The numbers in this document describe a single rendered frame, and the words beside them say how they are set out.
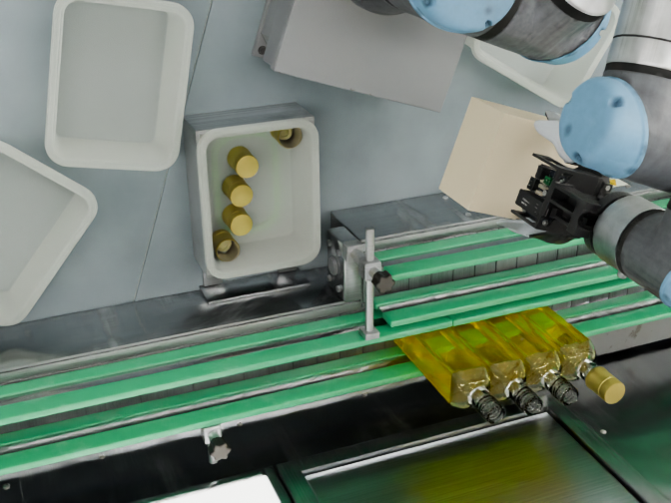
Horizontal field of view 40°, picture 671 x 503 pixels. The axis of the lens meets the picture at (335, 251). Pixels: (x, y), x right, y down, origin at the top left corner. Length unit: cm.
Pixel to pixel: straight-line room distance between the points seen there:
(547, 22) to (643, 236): 33
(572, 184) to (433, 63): 39
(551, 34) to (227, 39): 45
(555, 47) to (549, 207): 25
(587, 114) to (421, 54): 57
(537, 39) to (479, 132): 13
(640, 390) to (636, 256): 75
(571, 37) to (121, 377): 72
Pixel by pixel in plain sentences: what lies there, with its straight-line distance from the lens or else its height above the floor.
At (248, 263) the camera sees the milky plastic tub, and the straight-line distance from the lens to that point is 135.
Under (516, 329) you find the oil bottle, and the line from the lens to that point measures 139.
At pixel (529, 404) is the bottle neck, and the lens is 130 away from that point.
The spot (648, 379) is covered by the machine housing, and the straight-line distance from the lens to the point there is 167.
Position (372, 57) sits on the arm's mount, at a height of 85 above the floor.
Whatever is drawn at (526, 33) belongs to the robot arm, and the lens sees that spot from 114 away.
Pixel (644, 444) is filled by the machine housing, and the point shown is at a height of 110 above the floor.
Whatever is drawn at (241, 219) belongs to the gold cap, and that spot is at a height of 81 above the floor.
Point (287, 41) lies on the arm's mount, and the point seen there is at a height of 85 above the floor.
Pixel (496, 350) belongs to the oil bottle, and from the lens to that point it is 134.
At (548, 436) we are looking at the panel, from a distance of 144.
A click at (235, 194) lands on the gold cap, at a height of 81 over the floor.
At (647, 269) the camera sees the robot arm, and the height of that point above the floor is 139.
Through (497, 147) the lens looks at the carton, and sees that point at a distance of 109.
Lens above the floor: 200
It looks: 57 degrees down
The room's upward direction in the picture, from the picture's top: 137 degrees clockwise
